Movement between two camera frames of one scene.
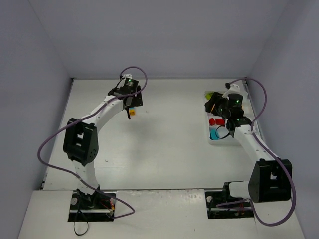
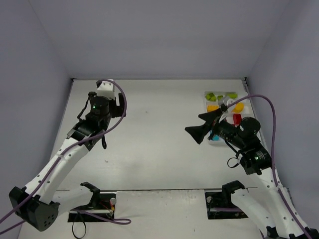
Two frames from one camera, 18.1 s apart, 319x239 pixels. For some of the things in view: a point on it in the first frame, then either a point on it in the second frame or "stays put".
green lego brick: x=208 y=95 stays put
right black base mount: x=222 y=204 stays put
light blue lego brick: x=213 y=136 stays put
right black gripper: x=211 y=105 to x=212 y=127
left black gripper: x=136 y=98 to x=118 y=108
